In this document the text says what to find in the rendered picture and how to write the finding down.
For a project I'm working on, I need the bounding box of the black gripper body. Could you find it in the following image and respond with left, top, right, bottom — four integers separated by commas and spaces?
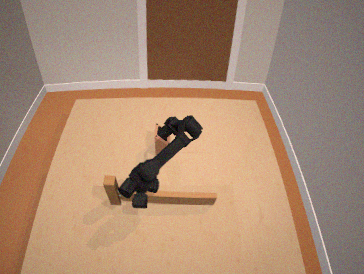
132, 187, 148, 209

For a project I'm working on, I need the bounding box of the brown wooden post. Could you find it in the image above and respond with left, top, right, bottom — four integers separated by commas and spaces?
103, 175, 122, 206

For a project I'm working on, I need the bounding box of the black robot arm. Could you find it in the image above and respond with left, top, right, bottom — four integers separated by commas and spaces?
118, 115, 203, 198

